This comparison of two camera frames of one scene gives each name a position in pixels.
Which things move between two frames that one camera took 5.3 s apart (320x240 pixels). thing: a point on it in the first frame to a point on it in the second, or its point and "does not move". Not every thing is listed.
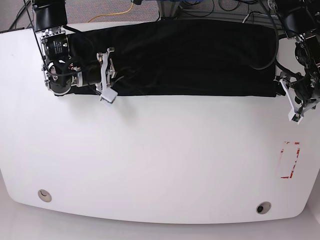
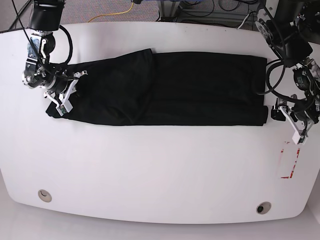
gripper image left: [108, 73] to [62, 87]
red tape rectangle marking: [294, 162] does not move
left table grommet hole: [44, 195] does not move
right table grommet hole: [263, 207] does not move
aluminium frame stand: [168, 8] does not move
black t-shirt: [165, 58] to [145, 88]
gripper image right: [295, 114] to [298, 112]
